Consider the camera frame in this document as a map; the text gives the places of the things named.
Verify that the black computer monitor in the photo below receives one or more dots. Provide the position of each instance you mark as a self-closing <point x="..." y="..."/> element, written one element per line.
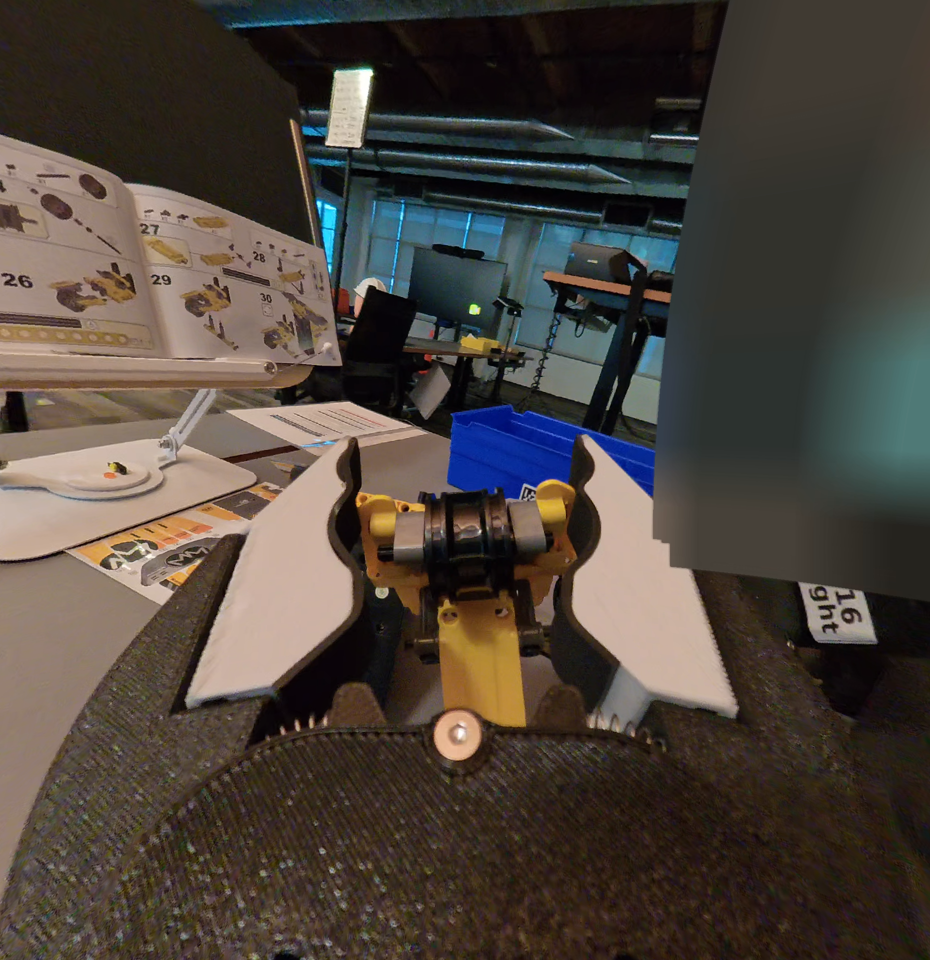
<point x="450" y="285"/>

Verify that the wooden top standing desk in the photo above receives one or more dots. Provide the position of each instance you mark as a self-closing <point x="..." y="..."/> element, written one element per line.
<point x="607" y="289"/>

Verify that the orange grey sticker sheet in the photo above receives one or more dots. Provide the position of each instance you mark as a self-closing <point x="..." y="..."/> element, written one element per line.
<point x="172" y="555"/>

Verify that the black backdrop panel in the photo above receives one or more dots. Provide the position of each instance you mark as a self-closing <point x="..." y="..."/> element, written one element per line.
<point x="135" y="90"/>

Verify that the open building instruction booklet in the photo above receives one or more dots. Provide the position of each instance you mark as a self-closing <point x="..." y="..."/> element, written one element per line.
<point x="97" y="247"/>

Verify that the dark office desk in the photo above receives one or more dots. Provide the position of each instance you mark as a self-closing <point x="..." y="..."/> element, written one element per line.
<point x="435" y="346"/>

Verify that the blue plastic bin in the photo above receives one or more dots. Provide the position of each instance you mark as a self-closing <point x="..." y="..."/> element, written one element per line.
<point x="510" y="450"/>

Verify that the studio light panel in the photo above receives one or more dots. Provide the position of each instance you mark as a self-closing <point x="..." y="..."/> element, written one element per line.
<point x="349" y="109"/>

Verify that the small camera on tripod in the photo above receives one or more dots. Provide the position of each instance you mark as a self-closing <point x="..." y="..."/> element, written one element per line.
<point x="508" y="302"/>

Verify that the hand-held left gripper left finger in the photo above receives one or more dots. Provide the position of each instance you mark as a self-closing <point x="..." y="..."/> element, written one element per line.
<point x="285" y="585"/>

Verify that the black office chair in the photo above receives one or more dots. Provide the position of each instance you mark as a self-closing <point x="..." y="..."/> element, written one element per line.
<point x="379" y="337"/>

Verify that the white hanging sheet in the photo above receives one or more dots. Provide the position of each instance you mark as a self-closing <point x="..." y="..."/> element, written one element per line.
<point x="433" y="390"/>

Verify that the yellow black brick toy vehicle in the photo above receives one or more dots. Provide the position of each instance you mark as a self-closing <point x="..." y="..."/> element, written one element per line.
<point x="465" y="532"/>

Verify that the small yellow box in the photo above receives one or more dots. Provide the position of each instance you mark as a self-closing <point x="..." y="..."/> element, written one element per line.
<point x="480" y="345"/>

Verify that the white book stand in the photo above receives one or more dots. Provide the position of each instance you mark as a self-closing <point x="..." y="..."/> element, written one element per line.
<point x="210" y="480"/>

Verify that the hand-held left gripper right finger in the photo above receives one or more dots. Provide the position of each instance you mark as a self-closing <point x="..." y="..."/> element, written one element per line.
<point x="645" y="600"/>

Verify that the printed paper sheet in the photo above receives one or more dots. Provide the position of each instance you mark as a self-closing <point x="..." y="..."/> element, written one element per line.
<point x="322" y="424"/>

